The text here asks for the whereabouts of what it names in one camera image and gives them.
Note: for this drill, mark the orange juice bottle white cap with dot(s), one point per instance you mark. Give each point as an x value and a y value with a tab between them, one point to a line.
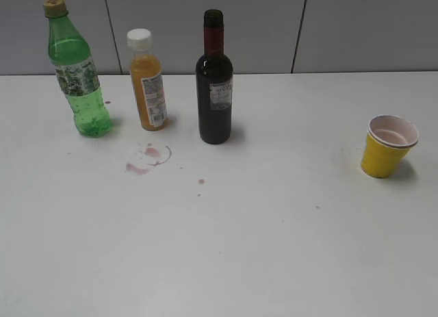
146	79

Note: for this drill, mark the yellow paper cup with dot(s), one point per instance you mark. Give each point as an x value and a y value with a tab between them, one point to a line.
389	139

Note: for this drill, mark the dark red wine bottle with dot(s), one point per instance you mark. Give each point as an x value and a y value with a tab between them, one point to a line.
214	82

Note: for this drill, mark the green plastic soda bottle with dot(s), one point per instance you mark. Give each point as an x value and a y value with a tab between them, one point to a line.
76	73

